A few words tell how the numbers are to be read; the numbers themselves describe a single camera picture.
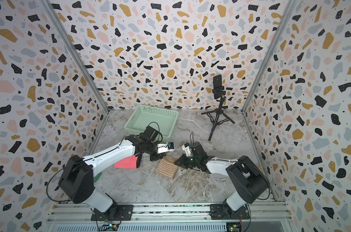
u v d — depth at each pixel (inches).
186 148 33.6
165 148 28.8
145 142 26.1
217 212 29.2
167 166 34.8
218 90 34.8
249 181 17.9
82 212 29.4
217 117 39.5
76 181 17.0
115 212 26.7
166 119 45.2
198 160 28.1
